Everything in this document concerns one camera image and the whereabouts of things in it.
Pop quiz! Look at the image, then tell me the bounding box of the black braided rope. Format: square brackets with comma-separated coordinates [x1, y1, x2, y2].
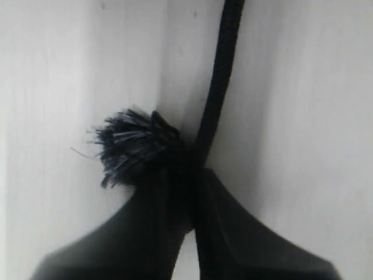
[71, 0, 247, 280]

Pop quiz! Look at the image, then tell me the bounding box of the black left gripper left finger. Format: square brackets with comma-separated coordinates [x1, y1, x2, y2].
[31, 172, 192, 280]

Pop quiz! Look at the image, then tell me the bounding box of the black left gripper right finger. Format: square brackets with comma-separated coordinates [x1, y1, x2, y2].
[195, 169, 341, 280]

